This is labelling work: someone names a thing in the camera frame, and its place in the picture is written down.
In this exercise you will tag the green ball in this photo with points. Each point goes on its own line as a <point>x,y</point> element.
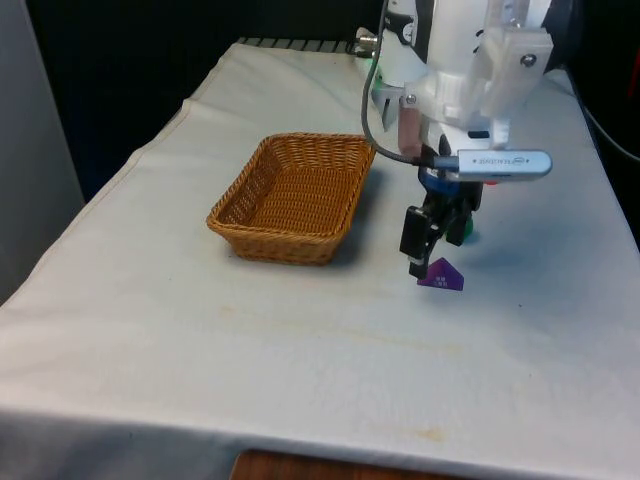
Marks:
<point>469,227</point>

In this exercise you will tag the purple triangular block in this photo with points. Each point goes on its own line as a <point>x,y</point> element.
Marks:
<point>442,277</point>

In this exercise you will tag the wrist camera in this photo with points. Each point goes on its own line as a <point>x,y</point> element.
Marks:
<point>500,166</point>

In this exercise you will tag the wicker basket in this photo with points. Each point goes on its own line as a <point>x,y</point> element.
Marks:
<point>295,200</point>

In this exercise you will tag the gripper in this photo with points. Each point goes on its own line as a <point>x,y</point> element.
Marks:
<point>440,187</point>

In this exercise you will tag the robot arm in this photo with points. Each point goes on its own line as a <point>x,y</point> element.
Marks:
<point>450,50</point>

